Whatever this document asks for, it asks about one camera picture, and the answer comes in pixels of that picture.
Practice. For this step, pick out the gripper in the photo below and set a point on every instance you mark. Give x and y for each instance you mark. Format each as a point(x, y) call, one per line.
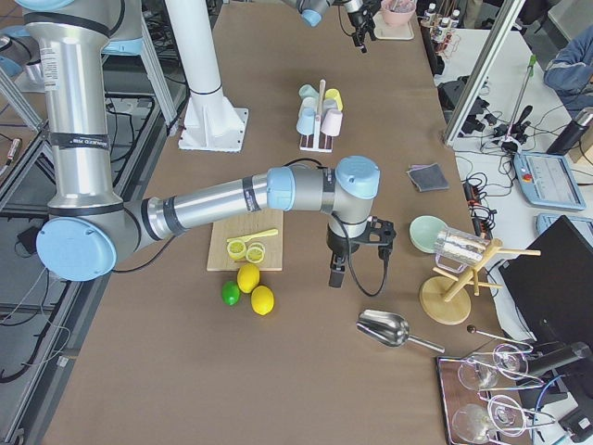
point(336, 245)
point(356, 17)

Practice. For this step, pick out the pink cup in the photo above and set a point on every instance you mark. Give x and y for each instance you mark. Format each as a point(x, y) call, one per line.
point(332, 122)

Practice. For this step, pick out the mint green cup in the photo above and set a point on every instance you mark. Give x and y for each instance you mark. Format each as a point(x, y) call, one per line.
point(308, 91)

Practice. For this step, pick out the yellow cup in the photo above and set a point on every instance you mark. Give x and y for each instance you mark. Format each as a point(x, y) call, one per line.
point(335, 95)

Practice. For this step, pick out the grey cup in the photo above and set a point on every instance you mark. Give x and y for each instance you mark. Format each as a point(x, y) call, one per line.
point(328, 104)

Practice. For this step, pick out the light blue cup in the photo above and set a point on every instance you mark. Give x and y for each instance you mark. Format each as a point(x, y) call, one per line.
point(306, 122)

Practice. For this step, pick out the white cup holder rack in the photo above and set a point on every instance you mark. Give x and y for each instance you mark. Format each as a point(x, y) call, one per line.
point(318, 142)

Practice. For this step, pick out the cream tray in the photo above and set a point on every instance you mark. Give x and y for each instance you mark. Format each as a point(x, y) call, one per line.
point(385, 31)

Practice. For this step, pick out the pink bowl of ice cubes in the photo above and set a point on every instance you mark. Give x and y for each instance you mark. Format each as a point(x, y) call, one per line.
point(397, 12)

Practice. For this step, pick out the yellow plastic knife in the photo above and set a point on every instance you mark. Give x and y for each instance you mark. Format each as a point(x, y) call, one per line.
point(246, 238)

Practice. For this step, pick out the metal scoop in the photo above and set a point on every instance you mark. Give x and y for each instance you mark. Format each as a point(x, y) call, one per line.
point(391, 329)

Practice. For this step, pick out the yellow lemon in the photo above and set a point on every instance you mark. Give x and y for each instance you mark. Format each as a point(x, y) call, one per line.
point(248, 277)
point(262, 300)

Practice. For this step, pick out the lemon slice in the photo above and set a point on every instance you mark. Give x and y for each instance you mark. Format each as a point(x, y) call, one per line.
point(255, 253)
point(236, 249)

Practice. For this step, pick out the green bowl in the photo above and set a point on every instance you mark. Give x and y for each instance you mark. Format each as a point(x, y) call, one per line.
point(423, 232)

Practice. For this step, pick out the wooden cutting board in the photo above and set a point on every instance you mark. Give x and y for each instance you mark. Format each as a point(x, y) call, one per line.
point(242, 225)

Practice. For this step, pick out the green lime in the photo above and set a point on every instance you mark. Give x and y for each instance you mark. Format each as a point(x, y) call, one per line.
point(230, 293)

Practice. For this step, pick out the wooden mug tree stand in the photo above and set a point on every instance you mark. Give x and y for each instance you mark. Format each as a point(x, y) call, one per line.
point(444, 297)

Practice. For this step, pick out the clear plastic pitcher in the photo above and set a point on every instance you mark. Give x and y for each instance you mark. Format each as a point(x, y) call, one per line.
point(455, 249)

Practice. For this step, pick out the grey cloth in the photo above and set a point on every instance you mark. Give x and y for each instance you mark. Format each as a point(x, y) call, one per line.
point(428, 178)

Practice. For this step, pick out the wine glass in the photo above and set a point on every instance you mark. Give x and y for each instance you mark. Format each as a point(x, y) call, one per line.
point(490, 370)
point(502, 418)

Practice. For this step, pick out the seated person blue hoodie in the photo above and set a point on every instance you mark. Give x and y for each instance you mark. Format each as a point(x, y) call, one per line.
point(569, 74)

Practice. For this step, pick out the blue teach pendant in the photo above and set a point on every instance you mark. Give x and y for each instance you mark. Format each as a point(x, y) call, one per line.
point(547, 181)
point(564, 228)

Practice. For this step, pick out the black monitor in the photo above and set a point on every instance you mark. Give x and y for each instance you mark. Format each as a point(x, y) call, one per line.
point(553, 291)

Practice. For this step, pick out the aluminium frame post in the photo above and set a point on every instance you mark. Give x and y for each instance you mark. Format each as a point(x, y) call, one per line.
point(502, 26)

